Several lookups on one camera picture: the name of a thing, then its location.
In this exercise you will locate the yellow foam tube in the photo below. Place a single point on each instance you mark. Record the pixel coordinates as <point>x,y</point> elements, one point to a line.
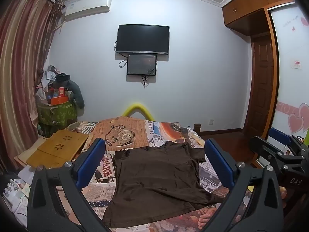
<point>137,106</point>

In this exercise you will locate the red box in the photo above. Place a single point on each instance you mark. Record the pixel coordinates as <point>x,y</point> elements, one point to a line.
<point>59,100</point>

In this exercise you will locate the dark brown t-shirt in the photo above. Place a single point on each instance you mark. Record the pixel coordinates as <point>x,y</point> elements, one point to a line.
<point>157,174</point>

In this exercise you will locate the white air conditioner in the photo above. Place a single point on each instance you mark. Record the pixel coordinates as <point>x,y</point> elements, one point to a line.
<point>87,6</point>

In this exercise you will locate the brown wooden door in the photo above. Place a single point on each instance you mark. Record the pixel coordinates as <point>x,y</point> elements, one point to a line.
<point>262,87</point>

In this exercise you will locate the light wooden board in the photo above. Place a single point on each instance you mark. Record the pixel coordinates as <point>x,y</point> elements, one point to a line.
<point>23,156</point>

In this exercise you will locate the small black monitor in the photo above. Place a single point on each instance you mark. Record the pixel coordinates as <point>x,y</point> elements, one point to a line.
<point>142,64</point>

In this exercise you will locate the pile of papers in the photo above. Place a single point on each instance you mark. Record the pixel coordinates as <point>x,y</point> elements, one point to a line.
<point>14,193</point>

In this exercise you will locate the black wall television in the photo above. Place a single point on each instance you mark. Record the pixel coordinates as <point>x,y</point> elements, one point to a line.
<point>142,38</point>

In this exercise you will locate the wooden lap desk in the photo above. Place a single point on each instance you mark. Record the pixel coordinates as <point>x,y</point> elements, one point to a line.
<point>58,147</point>

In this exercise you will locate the wooden overhead cabinet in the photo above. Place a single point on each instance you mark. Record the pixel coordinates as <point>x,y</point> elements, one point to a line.
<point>248,4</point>

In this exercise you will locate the pile of clutter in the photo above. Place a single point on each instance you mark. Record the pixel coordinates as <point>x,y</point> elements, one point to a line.
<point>52,77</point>

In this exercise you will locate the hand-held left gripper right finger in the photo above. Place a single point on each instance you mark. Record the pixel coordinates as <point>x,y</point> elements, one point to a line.
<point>218,159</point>

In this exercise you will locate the white wall socket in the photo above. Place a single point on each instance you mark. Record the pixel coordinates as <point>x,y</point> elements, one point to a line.
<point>211,121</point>

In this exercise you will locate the green cloth covered cabinet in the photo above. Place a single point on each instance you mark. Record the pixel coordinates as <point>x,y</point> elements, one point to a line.
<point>58,114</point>

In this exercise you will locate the striped red curtain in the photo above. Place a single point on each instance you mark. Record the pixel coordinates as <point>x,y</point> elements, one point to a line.
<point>21,65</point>

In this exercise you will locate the wooden bed post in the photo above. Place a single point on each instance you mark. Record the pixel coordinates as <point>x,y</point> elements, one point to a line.
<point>197,128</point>

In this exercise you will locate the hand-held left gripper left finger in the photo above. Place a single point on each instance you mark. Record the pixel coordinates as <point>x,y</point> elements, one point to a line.
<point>93,159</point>

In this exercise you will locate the grey plush toy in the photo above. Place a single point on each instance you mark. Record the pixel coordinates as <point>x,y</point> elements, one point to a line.
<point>77,94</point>

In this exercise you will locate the printed blanket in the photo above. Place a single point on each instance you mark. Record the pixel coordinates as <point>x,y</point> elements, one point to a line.
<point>130,135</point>

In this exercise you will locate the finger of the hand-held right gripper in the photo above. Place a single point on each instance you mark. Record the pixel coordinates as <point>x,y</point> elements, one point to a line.
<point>280,135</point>
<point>259,143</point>

